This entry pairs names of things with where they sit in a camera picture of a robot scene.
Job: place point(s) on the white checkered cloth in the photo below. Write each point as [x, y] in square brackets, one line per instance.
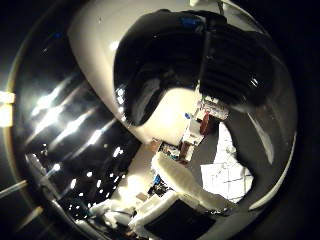
[230, 173]

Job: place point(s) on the cluttered wooden shelf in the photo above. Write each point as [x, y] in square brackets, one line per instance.
[196, 130]

